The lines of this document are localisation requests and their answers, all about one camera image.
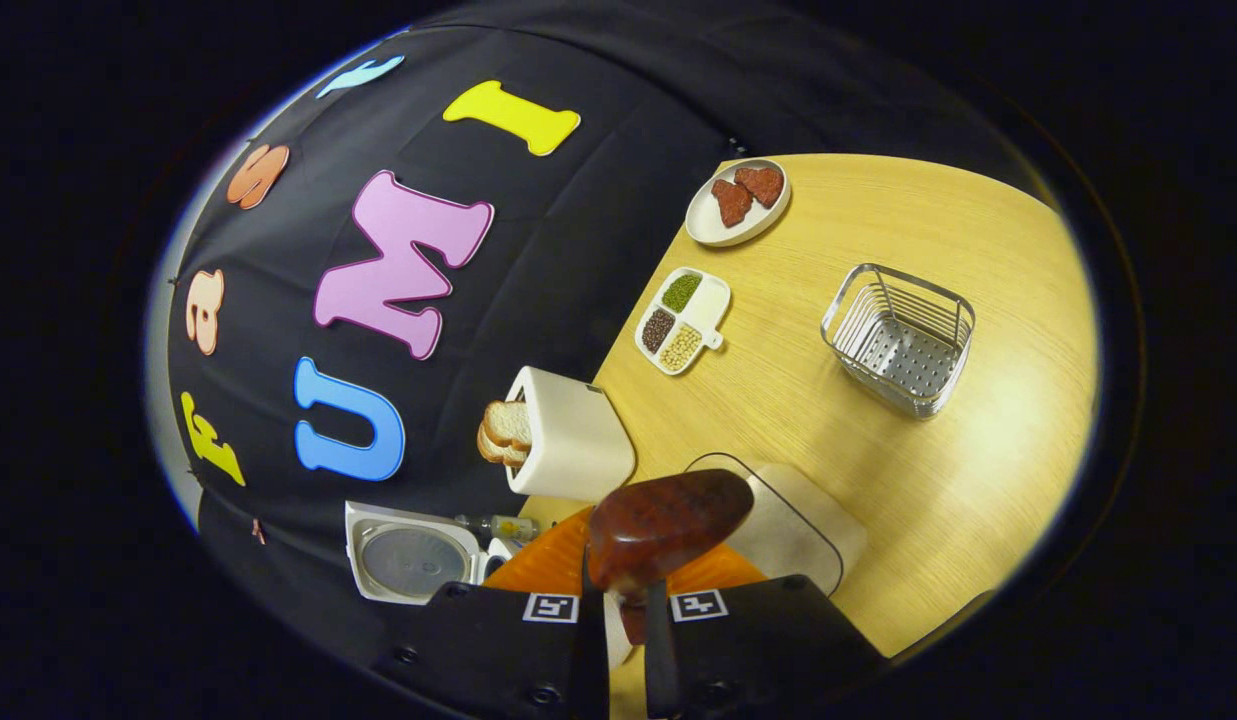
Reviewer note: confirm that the dark wooden spoon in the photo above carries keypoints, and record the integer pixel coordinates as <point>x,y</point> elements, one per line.
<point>663,525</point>

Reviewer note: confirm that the white toaster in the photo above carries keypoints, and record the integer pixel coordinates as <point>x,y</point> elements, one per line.
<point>573,440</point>

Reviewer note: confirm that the small glass bottle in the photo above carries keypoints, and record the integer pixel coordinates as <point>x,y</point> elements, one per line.
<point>503,527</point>

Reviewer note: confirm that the white rice cooker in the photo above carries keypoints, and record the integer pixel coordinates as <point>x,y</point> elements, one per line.
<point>408,560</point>

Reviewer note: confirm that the round white plate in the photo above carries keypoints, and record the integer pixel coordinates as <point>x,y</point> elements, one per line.
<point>708,228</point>

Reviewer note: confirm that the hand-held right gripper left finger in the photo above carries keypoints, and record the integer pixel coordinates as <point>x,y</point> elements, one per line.
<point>488,650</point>

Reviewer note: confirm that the white divided grain dish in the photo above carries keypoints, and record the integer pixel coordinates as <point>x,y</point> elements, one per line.
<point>713,300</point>

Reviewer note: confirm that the clear box of rice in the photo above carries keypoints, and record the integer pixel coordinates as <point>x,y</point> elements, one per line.
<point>798,530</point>

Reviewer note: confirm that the red-brown cookie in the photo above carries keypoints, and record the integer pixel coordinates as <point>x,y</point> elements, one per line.
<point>731,203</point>
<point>761,185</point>

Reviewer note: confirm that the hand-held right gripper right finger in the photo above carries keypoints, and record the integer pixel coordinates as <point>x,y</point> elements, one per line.
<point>768,650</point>

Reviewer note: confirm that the black backdrop cloth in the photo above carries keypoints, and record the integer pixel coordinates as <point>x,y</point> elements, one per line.
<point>578,200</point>

